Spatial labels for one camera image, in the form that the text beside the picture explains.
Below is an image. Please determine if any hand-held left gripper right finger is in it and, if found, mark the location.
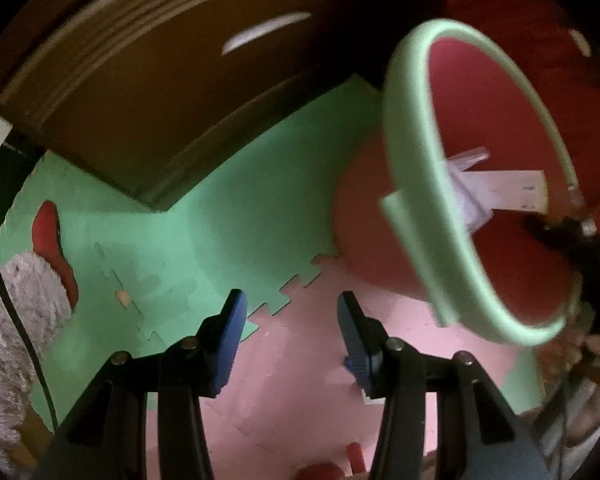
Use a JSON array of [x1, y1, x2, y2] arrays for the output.
[[336, 291, 553, 480]]

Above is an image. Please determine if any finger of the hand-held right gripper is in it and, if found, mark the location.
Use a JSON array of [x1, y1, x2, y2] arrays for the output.
[[524, 212, 588, 258]]

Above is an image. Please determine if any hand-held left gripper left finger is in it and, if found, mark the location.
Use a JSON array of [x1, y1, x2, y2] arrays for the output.
[[30, 288, 248, 480]]

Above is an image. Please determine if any white paper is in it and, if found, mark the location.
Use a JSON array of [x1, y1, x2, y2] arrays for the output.
[[447, 146, 496, 233]]

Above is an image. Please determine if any red bin with green rim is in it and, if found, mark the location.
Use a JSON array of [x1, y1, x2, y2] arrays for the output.
[[332, 18, 583, 347]]

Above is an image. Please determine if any pink foam mat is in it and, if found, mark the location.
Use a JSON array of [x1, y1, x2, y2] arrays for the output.
[[145, 255, 541, 480]]

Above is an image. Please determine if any green foam mat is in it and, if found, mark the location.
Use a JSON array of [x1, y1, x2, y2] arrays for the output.
[[0, 74, 546, 431]]

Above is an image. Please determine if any red bedsheet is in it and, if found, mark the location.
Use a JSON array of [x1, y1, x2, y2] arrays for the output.
[[420, 0, 600, 201]]

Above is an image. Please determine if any red cloth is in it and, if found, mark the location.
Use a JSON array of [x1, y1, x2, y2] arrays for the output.
[[32, 200, 79, 306]]

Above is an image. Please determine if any grey fluffy rug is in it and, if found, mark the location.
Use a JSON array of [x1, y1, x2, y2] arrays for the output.
[[0, 251, 76, 476]]

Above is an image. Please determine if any brown wooden nightstand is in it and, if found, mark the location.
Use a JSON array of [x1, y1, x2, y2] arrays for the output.
[[0, 0, 396, 211]]

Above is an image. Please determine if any black cable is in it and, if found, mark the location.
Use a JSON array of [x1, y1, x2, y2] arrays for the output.
[[0, 175, 58, 433]]

